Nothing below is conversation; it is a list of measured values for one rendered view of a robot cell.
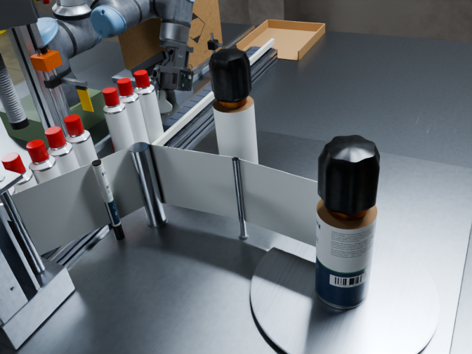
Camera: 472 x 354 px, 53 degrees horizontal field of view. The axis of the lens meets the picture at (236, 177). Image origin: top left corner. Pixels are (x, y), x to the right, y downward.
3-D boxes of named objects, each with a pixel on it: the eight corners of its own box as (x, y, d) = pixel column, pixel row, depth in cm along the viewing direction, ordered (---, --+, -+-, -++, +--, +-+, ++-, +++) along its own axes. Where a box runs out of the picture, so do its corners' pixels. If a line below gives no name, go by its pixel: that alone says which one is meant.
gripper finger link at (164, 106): (166, 126, 121) (171, 90, 119) (148, 123, 123) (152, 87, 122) (173, 126, 124) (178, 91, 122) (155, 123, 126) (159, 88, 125)
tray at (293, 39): (298, 61, 174) (298, 50, 171) (236, 54, 185) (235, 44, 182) (325, 33, 195) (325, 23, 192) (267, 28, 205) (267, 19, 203)
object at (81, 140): (98, 204, 107) (71, 126, 95) (81, 199, 109) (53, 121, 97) (113, 191, 110) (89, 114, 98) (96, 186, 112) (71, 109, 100)
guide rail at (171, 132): (67, 231, 98) (64, 224, 96) (63, 230, 98) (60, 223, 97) (274, 43, 172) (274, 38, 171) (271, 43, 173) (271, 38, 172)
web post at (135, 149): (160, 230, 98) (141, 155, 86) (142, 225, 99) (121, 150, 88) (172, 217, 101) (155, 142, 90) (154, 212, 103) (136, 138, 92)
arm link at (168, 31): (155, 22, 119) (173, 28, 126) (152, 40, 120) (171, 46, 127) (180, 24, 116) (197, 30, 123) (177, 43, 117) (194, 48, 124)
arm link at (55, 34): (20, 74, 137) (2, 29, 129) (54, 57, 146) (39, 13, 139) (48, 80, 132) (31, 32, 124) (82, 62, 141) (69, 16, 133)
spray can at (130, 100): (139, 161, 120) (121, 87, 108) (127, 154, 123) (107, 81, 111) (155, 152, 123) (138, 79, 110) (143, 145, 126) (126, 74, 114)
